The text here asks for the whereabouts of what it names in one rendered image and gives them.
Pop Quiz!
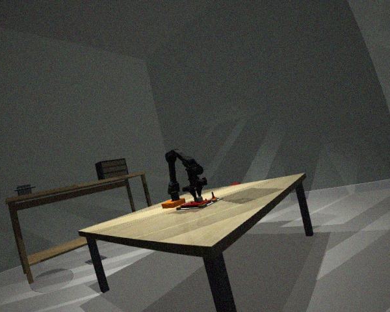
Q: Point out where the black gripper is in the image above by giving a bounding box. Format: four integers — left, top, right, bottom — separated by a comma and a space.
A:
182, 175, 203, 199

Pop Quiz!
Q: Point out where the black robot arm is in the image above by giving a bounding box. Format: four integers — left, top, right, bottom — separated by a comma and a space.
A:
165, 149, 207, 202

